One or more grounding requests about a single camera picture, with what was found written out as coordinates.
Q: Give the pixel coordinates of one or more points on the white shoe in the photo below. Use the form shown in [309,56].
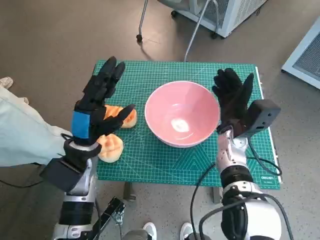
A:
[186,230]
[150,230]

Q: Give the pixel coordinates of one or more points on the grey rounded object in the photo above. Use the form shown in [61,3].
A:
[135,235]

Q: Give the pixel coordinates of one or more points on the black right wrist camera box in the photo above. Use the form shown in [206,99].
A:
[262,117]

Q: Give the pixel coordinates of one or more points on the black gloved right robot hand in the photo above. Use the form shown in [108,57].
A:
[232,97]

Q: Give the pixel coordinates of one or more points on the round toy bread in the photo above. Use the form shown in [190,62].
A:
[111,147]

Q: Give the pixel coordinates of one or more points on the white vented panel unit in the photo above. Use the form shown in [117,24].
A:
[305,57]

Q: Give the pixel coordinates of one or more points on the grey table leg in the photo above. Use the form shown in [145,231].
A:
[129,192]
[217,195]

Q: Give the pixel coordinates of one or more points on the black bar with clamp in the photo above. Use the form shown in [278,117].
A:
[112,207]

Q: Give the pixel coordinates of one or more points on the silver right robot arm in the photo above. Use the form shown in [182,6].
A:
[235,175]

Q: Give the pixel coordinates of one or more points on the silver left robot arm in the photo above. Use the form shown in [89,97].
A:
[77,207]

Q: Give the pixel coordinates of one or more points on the grey bent metal tube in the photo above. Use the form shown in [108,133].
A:
[197,25]

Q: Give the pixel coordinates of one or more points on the green cutting mat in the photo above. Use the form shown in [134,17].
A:
[160,70]

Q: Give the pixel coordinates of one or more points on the long striped toy bread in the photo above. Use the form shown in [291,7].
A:
[130,120]

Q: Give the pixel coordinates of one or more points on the metal chair leg with caster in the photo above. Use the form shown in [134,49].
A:
[142,17]

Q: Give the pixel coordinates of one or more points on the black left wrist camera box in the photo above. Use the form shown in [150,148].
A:
[62,175]

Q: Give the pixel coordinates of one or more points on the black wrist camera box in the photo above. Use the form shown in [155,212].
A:
[262,117]
[62,175]

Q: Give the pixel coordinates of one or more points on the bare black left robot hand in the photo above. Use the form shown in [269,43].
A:
[97,100]

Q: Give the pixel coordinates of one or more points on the pink bowl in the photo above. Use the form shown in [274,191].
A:
[182,107]

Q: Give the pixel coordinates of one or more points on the white vented cabinet on casters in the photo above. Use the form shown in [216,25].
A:
[232,15]

